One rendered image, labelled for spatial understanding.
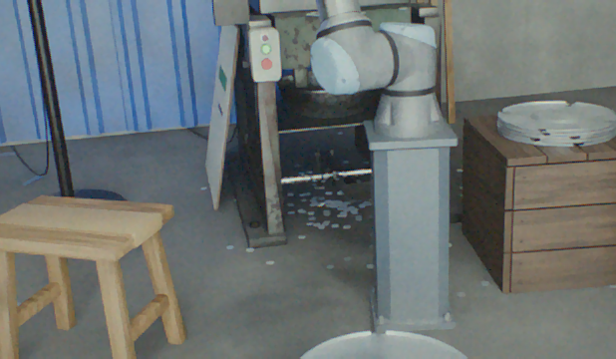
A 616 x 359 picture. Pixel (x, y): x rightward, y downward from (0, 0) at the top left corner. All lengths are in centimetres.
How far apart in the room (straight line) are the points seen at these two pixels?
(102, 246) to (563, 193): 105
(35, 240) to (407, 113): 79
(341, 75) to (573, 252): 78
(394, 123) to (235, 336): 61
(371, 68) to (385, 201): 30
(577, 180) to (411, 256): 45
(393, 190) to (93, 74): 212
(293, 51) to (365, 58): 66
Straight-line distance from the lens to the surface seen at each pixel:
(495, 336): 177
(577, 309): 191
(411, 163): 162
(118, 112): 356
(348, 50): 151
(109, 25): 349
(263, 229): 227
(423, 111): 162
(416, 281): 173
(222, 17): 210
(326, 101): 230
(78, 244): 153
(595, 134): 194
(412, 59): 158
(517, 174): 183
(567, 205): 191
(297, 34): 215
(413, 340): 128
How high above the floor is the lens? 90
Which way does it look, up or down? 19 degrees down
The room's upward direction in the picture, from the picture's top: 3 degrees counter-clockwise
